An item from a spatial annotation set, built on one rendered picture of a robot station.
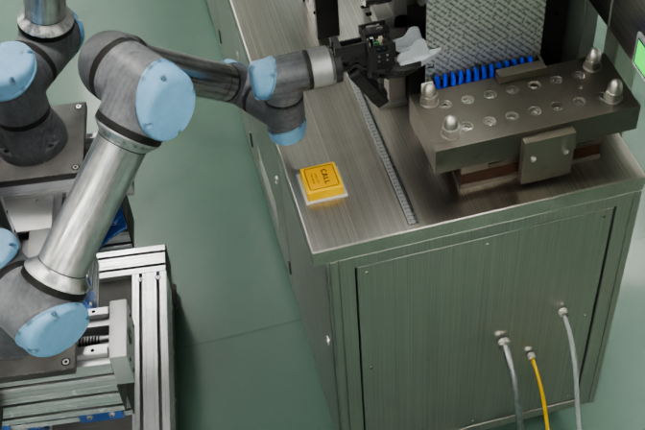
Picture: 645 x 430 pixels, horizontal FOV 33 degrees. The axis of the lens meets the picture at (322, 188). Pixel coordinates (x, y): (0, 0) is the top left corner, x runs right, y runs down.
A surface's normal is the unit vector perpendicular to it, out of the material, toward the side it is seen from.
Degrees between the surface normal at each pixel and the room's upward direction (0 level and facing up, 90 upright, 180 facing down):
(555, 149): 90
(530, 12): 90
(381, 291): 90
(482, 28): 90
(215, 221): 0
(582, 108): 0
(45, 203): 0
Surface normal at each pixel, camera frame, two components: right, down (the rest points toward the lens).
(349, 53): 0.25, 0.70
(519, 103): -0.06, -0.68
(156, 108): 0.77, 0.36
